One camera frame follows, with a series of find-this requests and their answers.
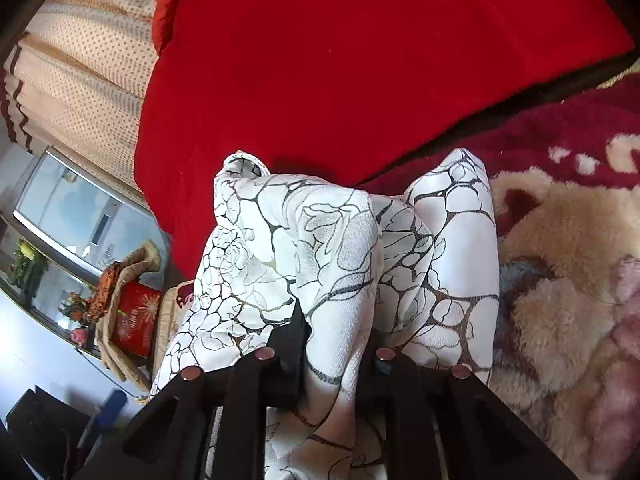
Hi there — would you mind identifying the white black patterned coat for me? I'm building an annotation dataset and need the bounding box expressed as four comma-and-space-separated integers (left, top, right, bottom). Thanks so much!
152, 148, 499, 479

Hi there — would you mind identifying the red gift box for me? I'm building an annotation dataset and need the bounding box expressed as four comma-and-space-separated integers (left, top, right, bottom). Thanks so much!
112, 282, 162, 358

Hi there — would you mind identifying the orange black folded garment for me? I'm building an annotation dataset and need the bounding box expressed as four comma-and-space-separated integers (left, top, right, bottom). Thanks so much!
82, 261, 122, 323

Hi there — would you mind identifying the beige coat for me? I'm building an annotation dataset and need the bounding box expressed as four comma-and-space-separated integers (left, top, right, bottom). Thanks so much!
86, 240, 162, 393

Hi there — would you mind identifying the wooden display shelf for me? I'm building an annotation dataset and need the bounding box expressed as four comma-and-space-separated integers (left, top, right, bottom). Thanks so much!
1, 218, 96, 350

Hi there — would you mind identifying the floral plush seat blanket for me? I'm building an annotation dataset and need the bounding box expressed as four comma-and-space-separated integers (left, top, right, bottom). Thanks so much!
355, 68, 639, 479

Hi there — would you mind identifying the beige dotted curtain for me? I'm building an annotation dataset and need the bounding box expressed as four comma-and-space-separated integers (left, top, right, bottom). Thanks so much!
1, 0, 157, 206

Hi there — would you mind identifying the red sofa back cover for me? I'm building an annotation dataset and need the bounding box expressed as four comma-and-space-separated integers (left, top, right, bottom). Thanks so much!
134, 0, 634, 278

